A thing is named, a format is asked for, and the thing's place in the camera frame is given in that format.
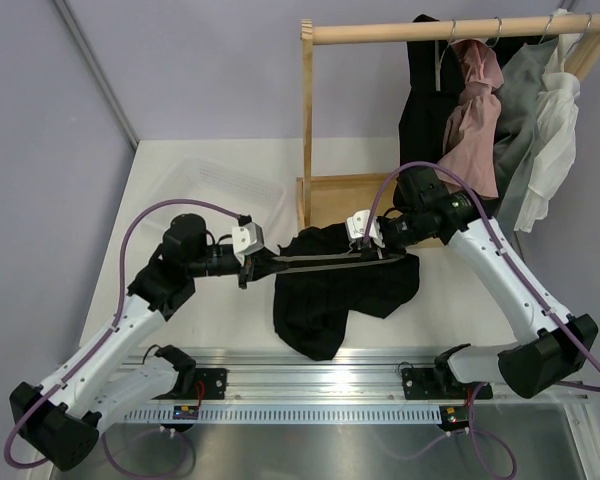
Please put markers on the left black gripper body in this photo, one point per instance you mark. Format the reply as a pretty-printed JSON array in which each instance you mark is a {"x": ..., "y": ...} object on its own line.
[{"x": 248, "y": 271}]

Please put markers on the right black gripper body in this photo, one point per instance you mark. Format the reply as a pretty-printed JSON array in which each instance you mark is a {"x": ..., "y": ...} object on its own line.
[{"x": 395, "y": 233}]

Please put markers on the metal skirt hanger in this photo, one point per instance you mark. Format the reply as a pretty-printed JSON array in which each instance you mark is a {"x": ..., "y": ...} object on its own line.
[{"x": 319, "y": 263}]

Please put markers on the black pleated skirt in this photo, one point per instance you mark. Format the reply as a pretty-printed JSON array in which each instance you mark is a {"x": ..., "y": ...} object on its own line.
[{"x": 310, "y": 310}]

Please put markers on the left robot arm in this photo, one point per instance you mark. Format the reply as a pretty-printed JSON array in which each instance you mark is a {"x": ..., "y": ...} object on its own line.
[{"x": 66, "y": 414}]

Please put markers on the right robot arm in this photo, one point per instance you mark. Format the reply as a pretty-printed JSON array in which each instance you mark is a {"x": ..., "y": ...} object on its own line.
[{"x": 550, "y": 342}]

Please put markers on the white plastic basket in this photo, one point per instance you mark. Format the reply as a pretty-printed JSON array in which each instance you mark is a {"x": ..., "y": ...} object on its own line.
[{"x": 230, "y": 187}]

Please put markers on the wooden clothes rack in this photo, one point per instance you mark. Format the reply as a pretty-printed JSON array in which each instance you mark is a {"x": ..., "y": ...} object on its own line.
[{"x": 321, "y": 200}]

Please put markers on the pink hanging garment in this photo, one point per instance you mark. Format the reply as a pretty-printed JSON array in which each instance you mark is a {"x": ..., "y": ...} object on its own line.
[{"x": 470, "y": 129}]

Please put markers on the black hanging garment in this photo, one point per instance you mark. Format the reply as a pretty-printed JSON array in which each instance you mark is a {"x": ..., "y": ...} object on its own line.
[{"x": 436, "y": 82}]

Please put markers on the white hanging garment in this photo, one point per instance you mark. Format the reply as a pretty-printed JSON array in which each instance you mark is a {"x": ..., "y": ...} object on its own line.
[{"x": 557, "y": 113}]

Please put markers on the grey hanging garment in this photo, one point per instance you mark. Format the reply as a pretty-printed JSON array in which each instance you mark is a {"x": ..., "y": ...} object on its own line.
[{"x": 523, "y": 61}]

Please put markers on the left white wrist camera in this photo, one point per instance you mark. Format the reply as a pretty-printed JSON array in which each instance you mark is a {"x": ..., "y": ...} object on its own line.
[{"x": 246, "y": 240}]

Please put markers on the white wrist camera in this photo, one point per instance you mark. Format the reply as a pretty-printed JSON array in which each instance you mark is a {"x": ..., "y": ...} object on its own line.
[
  {"x": 354, "y": 224},
  {"x": 246, "y": 240}
]

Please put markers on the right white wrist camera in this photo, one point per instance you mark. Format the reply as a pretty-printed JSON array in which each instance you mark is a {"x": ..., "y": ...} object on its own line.
[{"x": 354, "y": 224}]

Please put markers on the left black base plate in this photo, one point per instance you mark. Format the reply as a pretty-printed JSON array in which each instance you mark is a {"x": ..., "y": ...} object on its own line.
[{"x": 211, "y": 383}]

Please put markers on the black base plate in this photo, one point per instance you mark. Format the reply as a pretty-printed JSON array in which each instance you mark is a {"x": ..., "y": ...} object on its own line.
[
  {"x": 211, "y": 383},
  {"x": 429, "y": 384}
]

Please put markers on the aluminium mounting rail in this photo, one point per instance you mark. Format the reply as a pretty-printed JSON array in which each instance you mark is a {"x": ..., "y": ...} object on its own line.
[{"x": 271, "y": 376}]

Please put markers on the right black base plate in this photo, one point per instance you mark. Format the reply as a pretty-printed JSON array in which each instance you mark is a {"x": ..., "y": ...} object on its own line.
[{"x": 429, "y": 384}]

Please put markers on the white slotted cable duct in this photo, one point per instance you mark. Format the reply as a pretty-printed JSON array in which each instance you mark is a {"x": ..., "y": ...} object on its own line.
[{"x": 287, "y": 415}]

